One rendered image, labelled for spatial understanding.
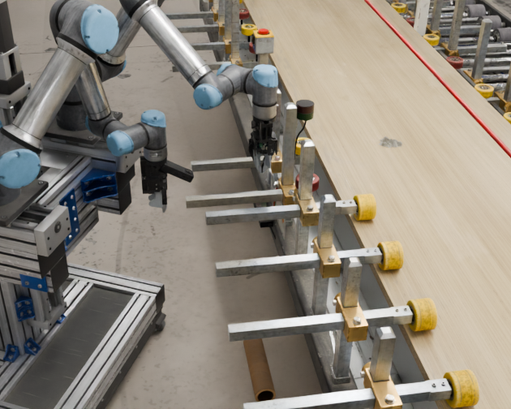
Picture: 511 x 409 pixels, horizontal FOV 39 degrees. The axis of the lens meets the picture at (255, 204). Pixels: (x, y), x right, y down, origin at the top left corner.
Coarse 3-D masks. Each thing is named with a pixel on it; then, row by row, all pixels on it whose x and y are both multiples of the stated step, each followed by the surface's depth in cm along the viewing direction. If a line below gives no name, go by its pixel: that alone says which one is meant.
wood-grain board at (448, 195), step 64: (256, 0) 408; (320, 0) 410; (384, 0) 412; (320, 64) 331; (384, 64) 333; (448, 64) 334; (320, 128) 278; (384, 128) 279; (448, 128) 280; (384, 192) 240; (448, 192) 241; (448, 256) 211; (448, 320) 189
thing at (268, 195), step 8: (240, 192) 246; (248, 192) 246; (256, 192) 246; (264, 192) 246; (272, 192) 246; (280, 192) 246; (312, 192) 248; (192, 200) 241; (200, 200) 242; (208, 200) 243; (216, 200) 243; (224, 200) 244; (232, 200) 244; (240, 200) 245; (248, 200) 245; (256, 200) 246; (264, 200) 246; (272, 200) 247; (280, 200) 247
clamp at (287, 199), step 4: (280, 180) 251; (280, 184) 250; (292, 184) 249; (280, 188) 250; (284, 188) 247; (288, 188) 247; (292, 188) 247; (296, 188) 247; (284, 192) 245; (288, 192) 245; (284, 196) 244; (288, 196) 243; (292, 196) 243; (284, 200) 245; (288, 200) 244; (292, 200) 244; (284, 204) 245; (288, 204) 245
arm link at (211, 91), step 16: (128, 0) 207; (144, 0) 207; (144, 16) 208; (160, 16) 208; (160, 32) 208; (176, 32) 209; (160, 48) 211; (176, 48) 208; (192, 48) 211; (176, 64) 210; (192, 64) 208; (192, 80) 209; (208, 80) 208; (224, 80) 211; (208, 96) 206; (224, 96) 211
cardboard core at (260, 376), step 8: (248, 344) 297; (256, 344) 296; (248, 352) 294; (256, 352) 292; (264, 352) 294; (248, 360) 291; (256, 360) 288; (264, 360) 289; (256, 368) 285; (264, 368) 285; (256, 376) 282; (264, 376) 281; (256, 384) 279; (264, 384) 278; (272, 384) 280; (256, 392) 277; (264, 392) 283; (272, 392) 280; (256, 400) 278; (264, 400) 280
